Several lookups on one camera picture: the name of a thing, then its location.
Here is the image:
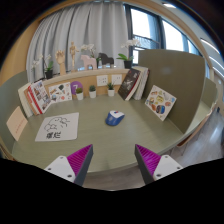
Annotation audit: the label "green felt partition panel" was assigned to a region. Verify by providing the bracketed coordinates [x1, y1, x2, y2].
[0, 69, 29, 148]
[138, 49, 207, 134]

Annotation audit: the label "dark wooden horse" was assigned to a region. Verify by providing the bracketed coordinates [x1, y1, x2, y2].
[97, 52, 115, 69]

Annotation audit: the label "black book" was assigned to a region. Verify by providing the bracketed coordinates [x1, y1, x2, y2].
[117, 68, 142, 102]

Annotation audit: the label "card with colourful food stickers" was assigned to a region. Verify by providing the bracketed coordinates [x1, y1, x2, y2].
[144, 84, 178, 122]

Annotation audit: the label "white book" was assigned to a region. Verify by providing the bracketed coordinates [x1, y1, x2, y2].
[17, 82, 34, 118]

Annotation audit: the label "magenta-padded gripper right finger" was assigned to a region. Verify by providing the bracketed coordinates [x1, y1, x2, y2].
[134, 143, 184, 185]

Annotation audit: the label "ceiling lights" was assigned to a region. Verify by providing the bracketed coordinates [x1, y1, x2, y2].
[161, 2, 224, 79]

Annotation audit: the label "small succulent in white pot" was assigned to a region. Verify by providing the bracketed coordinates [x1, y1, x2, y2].
[106, 82, 116, 98]
[75, 87, 85, 101]
[88, 84, 98, 99]

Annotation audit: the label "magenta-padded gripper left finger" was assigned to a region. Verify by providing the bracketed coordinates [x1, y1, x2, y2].
[44, 143, 95, 187]

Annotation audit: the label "round purple number sign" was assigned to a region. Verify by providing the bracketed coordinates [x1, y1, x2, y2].
[69, 80, 84, 99]

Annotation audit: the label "wooden shelf ledge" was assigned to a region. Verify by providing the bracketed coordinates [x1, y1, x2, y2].
[43, 68, 131, 99]

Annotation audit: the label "pale orange card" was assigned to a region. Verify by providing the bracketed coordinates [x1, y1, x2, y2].
[5, 105, 29, 142]

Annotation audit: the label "white mouse pad with doodle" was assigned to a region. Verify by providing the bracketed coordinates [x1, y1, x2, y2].
[34, 112, 80, 143]

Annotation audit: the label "wooden artist mannequin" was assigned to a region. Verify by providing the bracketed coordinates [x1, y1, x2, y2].
[68, 41, 80, 73]

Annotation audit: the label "orange book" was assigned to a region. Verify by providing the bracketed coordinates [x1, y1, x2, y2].
[24, 87, 40, 116]

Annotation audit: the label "wooden hand model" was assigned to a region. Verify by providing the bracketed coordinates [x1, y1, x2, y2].
[55, 49, 67, 76]

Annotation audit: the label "window with dark frame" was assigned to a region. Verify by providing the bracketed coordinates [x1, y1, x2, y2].
[124, 3, 221, 69]

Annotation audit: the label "blue and white computer mouse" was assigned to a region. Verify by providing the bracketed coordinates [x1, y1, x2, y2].
[105, 110, 126, 127]

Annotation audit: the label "white card with stickers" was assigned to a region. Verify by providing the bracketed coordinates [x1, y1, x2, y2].
[48, 81, 73, 104]

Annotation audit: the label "grey white curtain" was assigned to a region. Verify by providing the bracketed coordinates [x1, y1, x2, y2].
[25, 2, 130, 83]

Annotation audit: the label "red-spined picture magazine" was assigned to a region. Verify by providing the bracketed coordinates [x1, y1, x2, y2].
[28, 79, 53, 115]

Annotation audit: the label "white wall socket plate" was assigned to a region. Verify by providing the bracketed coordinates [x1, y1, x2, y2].
[96, 74, 109, 87]
[110, 74, 123, 86]

